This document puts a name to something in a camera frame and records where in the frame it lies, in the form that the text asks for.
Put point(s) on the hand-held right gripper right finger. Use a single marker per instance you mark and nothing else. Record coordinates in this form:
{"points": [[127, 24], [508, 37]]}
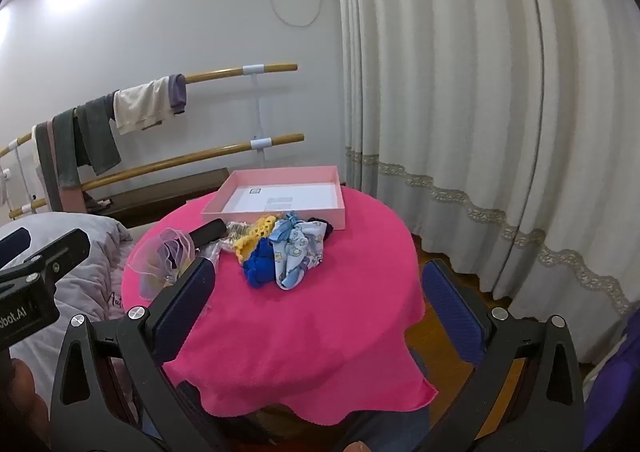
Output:
{"points": [[450, 312]]}

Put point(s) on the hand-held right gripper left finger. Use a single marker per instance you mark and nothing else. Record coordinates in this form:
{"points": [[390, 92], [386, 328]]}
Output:
{"points": [[185, 302]]}

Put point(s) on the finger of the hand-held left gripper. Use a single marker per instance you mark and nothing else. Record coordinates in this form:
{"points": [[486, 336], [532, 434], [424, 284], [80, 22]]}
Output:
{"points": [[60, 252], [12, 242]]}

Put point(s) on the pink organza scrunchie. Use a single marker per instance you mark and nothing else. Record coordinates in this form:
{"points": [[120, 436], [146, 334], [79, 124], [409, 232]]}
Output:
{"points": [[155, 262]]}

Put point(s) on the bright blue scrunchie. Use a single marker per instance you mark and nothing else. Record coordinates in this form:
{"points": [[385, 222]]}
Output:
{"points": [[260, 267]]}

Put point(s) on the yellow crochet toy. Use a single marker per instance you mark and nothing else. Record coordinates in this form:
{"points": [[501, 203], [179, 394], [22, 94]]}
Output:
{"points": [[250, 242]]}

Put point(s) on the light blue printed cloth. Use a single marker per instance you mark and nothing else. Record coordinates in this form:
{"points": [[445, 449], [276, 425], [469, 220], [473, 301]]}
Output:
{"points": [[297, 252]]}

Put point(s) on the pink shallow box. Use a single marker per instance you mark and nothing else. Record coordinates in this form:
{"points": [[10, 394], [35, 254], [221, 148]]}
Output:
{"points": [[310, 219]]}

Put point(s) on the navy scrunchie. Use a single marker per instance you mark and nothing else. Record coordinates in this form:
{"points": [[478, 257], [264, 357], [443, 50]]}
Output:
{"points": [[322, 227]]}

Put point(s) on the person's left hand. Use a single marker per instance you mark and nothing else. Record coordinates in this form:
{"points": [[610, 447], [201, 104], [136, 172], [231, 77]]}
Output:
{"points": [[20, 392]]}

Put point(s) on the grey duvet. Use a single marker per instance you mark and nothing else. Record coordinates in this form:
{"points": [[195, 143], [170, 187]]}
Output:
{"points": [[75, 292]]}

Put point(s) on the small dark cloth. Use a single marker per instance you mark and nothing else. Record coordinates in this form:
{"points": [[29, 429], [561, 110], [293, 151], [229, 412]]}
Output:
{"points": [[97, 203]]}

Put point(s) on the clear plastic bag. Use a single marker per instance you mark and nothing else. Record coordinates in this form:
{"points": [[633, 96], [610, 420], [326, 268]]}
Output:
{"points": [[217, 249]]}

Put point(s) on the black case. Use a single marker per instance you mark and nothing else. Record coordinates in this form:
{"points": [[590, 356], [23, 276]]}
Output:
{"points": [[207, 232]]}

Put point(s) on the pink and grey cloth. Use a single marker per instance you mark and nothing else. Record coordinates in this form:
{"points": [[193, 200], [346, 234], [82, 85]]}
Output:
{"points": [[50, 172]]}

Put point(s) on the bag of cotton swabs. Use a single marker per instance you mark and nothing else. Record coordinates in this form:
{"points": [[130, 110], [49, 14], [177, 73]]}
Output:
{"points": [[237, 230]]}

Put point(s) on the grey green towel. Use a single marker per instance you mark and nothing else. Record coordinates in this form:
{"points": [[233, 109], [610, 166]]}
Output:
{"points": [[65, 152]]}

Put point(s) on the low white drawer cabinet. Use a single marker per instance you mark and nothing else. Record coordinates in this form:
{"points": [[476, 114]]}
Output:
{"points": [[165, 192]]}

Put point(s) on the dark grey towel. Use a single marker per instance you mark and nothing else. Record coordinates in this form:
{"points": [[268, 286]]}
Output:
{"points": [[100, 137]]}

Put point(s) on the round pink table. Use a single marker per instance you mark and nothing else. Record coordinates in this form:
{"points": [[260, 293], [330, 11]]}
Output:
{"points": [[310, 332]]}

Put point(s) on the person's jeans leg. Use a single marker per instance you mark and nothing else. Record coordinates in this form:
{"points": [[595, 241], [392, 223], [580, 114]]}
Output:
{"points": [[385, 432]]}

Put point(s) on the cream cloth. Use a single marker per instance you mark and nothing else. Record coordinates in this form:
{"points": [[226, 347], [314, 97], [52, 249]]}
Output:
{"points": [[142, 105]]}

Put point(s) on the purple garment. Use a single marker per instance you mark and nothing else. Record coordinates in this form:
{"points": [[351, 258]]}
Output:
{"points": [[612, 382]]}

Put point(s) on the purple cloth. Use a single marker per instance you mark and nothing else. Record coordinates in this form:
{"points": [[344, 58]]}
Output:
{"points": [[177, 92]]}

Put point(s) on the cream lace-trimmed curtain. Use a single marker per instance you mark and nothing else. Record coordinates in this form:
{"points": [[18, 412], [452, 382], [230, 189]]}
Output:
{"points": [[450, 82]]}

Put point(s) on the wooden ballet barre rail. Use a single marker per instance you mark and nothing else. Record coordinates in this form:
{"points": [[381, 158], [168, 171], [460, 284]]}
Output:
{"points": [[220, 74], [200, 156]]}

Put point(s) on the white barre post with base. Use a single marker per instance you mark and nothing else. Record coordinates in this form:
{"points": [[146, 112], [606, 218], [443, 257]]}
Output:
{"points": [[258, 107]]}

